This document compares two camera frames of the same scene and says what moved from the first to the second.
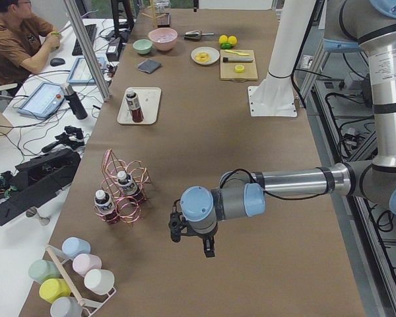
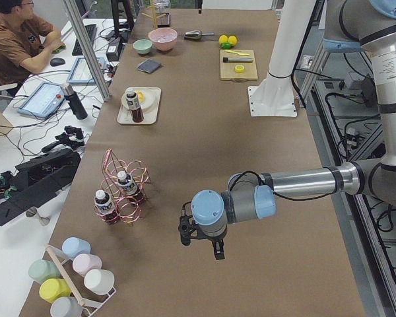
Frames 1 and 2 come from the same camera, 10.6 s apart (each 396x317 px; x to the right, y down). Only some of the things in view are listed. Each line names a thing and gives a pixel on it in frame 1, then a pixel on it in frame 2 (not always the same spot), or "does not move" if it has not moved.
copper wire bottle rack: x=123 y=188 does not move
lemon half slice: x=239 y=69 does not move
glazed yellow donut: x=202 y=57 to x=140 y=96
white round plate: x=205 y=55 to x=145 y=105
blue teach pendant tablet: x=44 y=101 does not move
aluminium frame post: x=88 y=53 does not move
